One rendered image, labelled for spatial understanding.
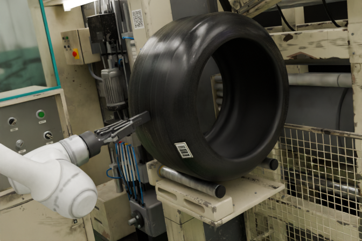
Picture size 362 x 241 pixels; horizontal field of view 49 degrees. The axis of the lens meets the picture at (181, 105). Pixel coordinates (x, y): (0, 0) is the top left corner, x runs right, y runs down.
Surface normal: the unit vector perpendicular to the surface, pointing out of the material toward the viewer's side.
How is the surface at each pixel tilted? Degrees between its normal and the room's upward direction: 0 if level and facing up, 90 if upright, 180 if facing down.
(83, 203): 108
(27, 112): 90
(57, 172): 42
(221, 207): 90
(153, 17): 90
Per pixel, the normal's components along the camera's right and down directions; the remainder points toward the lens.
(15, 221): 0.61, 0.08
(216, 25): 0.18, -0.60
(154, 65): -0.73, -0.34
